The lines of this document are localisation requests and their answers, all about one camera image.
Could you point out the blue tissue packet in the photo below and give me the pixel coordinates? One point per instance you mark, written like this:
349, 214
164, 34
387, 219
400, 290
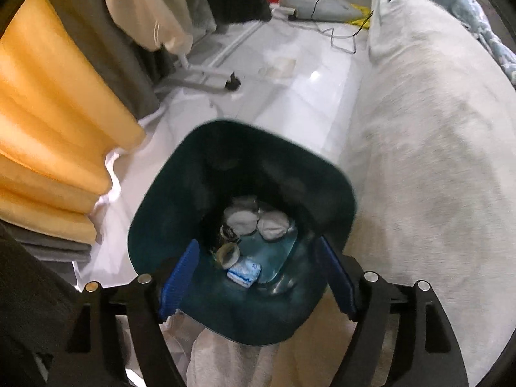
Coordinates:
244, 274

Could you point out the white cloth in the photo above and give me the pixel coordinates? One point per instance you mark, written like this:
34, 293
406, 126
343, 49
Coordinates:
225, 358

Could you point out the dark patterned snack packet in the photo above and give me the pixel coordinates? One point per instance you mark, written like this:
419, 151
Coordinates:
229, 234

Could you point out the dark grey fleece clothing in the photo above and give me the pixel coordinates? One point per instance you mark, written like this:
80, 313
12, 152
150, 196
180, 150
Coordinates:
32, 310

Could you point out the cardboard tape roll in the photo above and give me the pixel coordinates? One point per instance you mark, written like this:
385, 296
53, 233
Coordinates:
229, 256

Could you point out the white clothes rack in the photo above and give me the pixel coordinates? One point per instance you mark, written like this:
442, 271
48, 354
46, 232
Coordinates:
205, 74

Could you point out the beige coat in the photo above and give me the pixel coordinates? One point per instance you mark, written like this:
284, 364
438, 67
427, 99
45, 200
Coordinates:
141, 4

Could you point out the dark teal trash bin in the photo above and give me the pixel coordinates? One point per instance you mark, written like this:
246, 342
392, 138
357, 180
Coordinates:
193, 161

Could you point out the yellow curtain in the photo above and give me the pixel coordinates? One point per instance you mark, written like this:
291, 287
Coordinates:
48, 100

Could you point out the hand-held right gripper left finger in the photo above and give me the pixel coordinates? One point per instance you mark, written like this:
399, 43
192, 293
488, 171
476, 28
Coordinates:
179, 278

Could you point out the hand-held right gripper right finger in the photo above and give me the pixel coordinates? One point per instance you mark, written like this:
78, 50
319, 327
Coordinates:
336, 278

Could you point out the blue patterned blanket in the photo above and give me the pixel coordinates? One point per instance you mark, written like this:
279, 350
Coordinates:
492, 36

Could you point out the grey floor appliance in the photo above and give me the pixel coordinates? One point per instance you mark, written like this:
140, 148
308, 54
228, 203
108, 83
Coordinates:
322, 7

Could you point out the white paper wad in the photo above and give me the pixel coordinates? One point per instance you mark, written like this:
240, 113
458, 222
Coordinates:
241, 221
275, 225

